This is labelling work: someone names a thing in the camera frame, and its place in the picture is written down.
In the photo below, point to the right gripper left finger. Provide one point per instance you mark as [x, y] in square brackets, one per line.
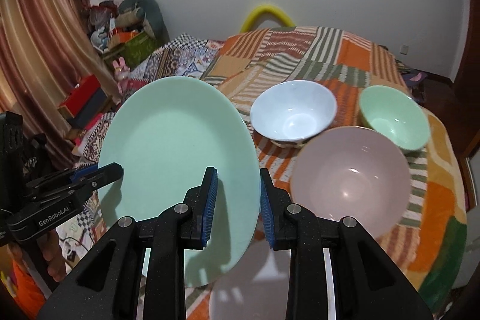
[134, 257]

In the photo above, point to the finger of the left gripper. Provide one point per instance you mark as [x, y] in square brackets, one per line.
[56, 199]
[83, 171]

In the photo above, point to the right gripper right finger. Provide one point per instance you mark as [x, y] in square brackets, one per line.
[335, 267]

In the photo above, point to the mint green plate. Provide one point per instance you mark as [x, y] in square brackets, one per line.
[165, 136]

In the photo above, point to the white plate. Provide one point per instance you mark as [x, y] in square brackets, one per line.
[256, 288]

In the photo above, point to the pink bowl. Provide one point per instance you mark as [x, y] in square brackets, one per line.
[353, 171]

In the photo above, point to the green bowl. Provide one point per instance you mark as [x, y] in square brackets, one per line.
[396, 116]

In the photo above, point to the white bowl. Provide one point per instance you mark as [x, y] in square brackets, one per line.
[291, 113]

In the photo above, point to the person left hand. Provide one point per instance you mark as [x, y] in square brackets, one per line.
[52, 253]

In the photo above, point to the red box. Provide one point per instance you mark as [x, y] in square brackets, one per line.
[77, 98]

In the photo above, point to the pink bunny toy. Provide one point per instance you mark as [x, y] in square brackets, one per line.
[121, 73]

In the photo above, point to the green cardboard box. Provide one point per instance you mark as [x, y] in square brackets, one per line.
[134, 47]

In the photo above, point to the striped curtain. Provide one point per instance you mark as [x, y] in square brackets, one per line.
[45, 52]

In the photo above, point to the grey plush toy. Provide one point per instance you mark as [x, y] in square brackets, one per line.
[145, 14]

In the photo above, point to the dark bag on floor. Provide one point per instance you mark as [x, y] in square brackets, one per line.
[414, 81]

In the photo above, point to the yellow hoop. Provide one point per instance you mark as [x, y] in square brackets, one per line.
[266, 12]

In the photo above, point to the wall socket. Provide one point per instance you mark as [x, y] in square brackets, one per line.
[404, 50]

